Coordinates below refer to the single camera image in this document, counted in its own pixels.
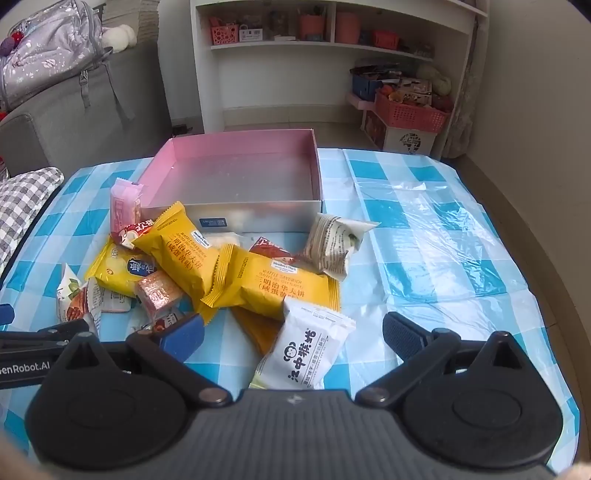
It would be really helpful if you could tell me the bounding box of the pale green plush toy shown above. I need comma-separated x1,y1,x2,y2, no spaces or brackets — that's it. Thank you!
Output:
418,65,452,95

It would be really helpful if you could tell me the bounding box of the white packet with black print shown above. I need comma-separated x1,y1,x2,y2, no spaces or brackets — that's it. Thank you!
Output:
248,295,357,391

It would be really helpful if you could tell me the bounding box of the white printed storage box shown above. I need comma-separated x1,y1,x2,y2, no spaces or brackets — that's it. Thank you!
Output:
361,110,437,157

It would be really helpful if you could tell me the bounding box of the grey sofa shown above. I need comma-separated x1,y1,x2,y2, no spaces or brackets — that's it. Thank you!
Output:
0,39,174,185

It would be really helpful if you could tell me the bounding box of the lace curtain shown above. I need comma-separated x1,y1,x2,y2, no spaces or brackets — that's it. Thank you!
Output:
443,9,483,160

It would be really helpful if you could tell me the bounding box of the printed carton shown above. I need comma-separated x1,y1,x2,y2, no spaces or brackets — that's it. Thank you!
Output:
399,78,432,107

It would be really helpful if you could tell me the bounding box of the pink pen cup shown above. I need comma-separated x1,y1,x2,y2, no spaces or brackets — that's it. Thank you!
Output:
298,13,328,41

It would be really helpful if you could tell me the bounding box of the small red basket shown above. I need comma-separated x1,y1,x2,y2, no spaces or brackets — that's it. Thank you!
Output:
372,30,402,51

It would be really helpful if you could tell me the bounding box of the red white candy packet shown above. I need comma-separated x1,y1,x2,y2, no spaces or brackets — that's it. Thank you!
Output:
117,220,155,247

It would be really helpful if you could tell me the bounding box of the rose patterned snack packet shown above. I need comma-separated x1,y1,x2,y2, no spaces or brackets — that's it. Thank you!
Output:
134,270,184,324

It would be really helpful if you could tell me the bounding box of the white packet with olive print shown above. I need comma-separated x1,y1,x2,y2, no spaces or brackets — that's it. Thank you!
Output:
55,263,85,322

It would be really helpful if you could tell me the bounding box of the small pink perforated basket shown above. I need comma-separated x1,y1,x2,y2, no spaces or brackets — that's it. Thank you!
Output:
210,25,241,46

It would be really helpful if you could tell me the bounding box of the white grey-printed packet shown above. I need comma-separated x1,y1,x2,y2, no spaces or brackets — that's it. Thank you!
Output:
302,212,380,282

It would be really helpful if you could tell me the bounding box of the white plush toy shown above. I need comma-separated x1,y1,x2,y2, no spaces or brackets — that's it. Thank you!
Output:
102,24,138,51

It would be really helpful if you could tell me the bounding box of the white shelf unit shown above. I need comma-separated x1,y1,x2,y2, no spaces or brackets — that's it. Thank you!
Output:
190,0,490,160

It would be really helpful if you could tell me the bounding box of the grey checked cushion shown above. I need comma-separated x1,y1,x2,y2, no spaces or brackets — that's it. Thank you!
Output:
0,167,65,273

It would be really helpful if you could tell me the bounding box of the large pink basket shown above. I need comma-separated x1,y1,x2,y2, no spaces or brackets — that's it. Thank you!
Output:
374,88,451,134

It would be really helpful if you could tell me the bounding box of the red brown snack packet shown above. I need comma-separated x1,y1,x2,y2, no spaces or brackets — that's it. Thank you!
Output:
248,236,293,260

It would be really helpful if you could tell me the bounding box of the blue checked tablecloth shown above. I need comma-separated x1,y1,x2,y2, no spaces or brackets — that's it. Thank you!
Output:
0,147,580,480

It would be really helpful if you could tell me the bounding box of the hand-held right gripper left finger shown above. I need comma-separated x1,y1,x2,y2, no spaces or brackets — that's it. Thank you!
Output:
44,313,233,408

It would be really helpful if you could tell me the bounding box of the silver backpack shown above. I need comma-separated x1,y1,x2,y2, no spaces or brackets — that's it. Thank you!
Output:
0,0,132,123

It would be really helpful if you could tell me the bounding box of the yellow packet with blue label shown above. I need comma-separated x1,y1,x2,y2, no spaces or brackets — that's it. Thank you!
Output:
84,236,158,298

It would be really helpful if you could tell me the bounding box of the small white snack packet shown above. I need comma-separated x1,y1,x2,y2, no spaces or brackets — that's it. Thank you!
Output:
203,232,242,252

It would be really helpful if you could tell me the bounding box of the orange snack packet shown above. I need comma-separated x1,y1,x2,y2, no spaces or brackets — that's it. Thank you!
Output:
230,307,289,357

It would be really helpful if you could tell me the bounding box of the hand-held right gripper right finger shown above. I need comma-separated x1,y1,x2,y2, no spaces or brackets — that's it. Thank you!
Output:
355,311,550,408

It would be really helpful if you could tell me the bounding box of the pink cardboard box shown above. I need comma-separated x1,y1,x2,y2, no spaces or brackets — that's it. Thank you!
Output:
137,128,323,234

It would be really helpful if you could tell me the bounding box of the pink wafer packet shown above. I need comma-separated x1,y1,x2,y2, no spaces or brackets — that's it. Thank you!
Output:
109,179,145,237

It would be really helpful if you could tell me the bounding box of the blue storage bin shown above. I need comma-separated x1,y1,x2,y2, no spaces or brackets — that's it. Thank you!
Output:
352,69,398,102

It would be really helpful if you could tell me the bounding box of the yellow waffle packet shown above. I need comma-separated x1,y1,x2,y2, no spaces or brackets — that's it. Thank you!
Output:
133,202,221,312
201,243,341,322

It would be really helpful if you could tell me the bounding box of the white nut packet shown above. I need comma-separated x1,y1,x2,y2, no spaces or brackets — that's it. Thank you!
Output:
69,277,137,326

